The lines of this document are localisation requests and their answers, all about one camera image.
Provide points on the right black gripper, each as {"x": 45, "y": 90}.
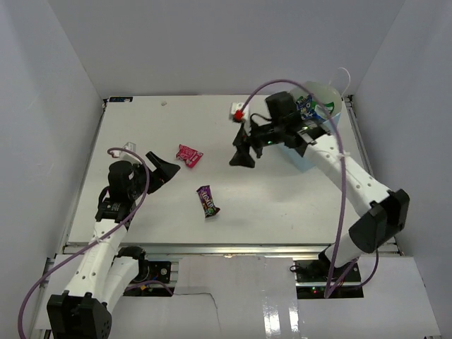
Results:
{"x": 242, "y": 157}

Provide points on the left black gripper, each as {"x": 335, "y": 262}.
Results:
{"x": 164, "y": 173}

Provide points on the pink candy packet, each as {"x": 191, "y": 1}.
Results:
{"x": 188, "y": 155}

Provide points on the purple M&M's packet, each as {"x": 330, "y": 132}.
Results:
{"x": 206, "y": 199}

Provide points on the blue chips bag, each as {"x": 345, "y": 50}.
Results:
{"x": 306, "y": 107}

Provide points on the green Fox's candy packet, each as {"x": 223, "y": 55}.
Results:
{"x": 330, "y": 106}

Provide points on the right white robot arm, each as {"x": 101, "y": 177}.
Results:
{"x": 295, "y": 123}

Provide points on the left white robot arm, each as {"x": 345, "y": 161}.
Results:
{"x": 84, "y": 308}

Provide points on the light blue paper bag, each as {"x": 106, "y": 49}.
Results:
{"x": 326, "y": 93}

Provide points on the white front cover board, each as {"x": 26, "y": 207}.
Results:
{"x": 251, "y": 297}

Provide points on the aluminium table frame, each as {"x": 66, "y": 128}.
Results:
{"x": 270, "y": 209}

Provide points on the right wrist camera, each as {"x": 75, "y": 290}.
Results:
{"x": 239, "y": 113}

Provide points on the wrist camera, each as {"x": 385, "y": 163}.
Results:
{"x": 128, "y": 153}
{"x": 239, "y": 113}

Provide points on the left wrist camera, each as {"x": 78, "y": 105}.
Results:
{"x": 128, "y": 153}

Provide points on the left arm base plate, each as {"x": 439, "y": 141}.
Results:
{"x": 153, "y": 270}

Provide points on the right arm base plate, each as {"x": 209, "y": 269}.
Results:
{"x": 315, "y": 271}

